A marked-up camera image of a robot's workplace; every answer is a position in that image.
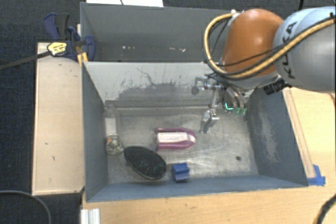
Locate grey metal bin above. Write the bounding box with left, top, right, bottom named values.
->
left=79, top=2, right=309, bottom=203

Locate black cylinder on white bracket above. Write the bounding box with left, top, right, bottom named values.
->
left=262, top=78, right=292, bottom=95

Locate pale wood flat board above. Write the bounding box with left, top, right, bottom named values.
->
left=31, top=41, right=86, bottom=196

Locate black oval brush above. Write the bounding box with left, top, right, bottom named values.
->
left=123, top=145, right=168, bottom=181

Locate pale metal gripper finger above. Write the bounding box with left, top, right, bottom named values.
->
left=209, top=109, right=221, bottom=127
left=199, top=109, right=212, bottom=134

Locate purple and white plastic case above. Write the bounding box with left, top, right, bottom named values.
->
left=154, top=126, right=197, bottom=151

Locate blue block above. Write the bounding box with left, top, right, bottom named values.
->
left=171, top=162, right=191, bottom=183

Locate clear glass bottle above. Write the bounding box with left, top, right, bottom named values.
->
left=104, top=104, right=124, bottom=156

